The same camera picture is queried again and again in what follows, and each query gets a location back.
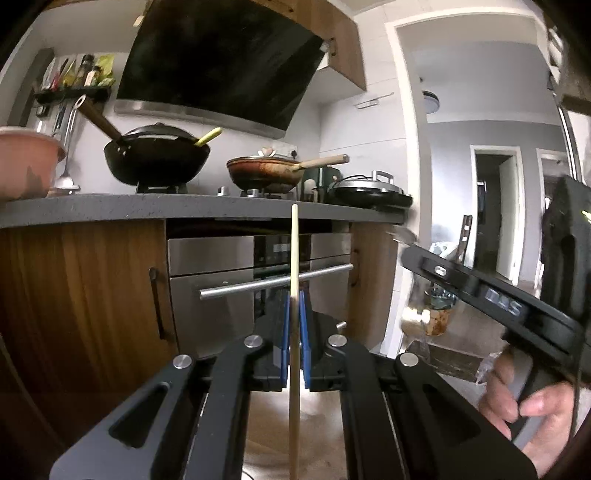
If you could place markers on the black lidded pan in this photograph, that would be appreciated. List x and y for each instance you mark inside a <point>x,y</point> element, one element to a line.
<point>369,193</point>

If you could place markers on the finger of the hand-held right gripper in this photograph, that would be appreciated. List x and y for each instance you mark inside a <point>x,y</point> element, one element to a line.
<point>434,267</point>

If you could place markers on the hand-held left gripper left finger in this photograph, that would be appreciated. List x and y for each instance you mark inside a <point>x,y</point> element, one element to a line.
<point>285,344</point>

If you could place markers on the yellow-green packet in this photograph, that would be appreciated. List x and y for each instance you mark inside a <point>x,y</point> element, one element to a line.
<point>106,69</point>

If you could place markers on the stainless steel oven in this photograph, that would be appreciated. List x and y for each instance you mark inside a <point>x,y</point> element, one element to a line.
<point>221,267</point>

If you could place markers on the light wooden chopstick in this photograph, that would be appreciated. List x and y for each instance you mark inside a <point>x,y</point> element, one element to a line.
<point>294,258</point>

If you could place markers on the brown frying pan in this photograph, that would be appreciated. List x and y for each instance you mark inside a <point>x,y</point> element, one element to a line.
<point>263,173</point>

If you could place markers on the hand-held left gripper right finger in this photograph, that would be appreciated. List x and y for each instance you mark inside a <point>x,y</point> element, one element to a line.
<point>305,344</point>

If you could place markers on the white wall socket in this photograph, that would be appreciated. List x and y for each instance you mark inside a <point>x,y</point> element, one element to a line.
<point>286,151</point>

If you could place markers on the pink bowl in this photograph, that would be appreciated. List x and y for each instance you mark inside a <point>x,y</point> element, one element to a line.
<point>23,161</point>

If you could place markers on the dark green container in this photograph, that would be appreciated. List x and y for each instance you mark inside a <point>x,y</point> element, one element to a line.
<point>323,182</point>

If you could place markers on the clear plastic bag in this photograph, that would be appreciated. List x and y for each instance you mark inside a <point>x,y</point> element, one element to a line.
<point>488,369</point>

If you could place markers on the wooden wall cabinet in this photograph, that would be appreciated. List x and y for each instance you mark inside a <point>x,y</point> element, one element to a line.
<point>341,41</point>

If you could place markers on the round ceiling lamp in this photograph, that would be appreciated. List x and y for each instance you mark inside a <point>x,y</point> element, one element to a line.
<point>430,101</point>

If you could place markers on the wooden base cabinet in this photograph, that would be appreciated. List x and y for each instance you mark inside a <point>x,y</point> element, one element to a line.
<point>78,295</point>

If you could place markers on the dark spice bottle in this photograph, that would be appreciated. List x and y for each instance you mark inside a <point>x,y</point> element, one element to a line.
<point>95,76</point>
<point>86,69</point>

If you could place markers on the black wok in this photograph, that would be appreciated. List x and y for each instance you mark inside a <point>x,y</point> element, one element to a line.
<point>157,161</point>

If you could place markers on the wooden chair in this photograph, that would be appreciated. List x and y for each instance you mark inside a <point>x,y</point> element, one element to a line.
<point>465,240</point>

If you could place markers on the round patterned bin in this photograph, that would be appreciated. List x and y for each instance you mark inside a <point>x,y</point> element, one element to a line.
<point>441,314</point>

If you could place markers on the black range hood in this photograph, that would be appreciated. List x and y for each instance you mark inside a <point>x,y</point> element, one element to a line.
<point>217,60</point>

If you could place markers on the grey kitchen countertop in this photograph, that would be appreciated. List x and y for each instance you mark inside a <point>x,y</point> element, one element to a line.
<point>115,207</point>

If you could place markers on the black wall shelf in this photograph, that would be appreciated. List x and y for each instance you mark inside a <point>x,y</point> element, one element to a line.
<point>69,94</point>

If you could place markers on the person's right hand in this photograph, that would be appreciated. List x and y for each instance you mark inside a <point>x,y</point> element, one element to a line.
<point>556,404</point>

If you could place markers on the metal shelf rack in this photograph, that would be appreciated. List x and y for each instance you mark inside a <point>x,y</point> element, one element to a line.
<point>565,69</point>

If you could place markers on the metal ladle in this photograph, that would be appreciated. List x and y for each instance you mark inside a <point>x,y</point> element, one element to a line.
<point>66,181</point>

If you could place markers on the gas stove grate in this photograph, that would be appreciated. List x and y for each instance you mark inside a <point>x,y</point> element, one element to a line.
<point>161,188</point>

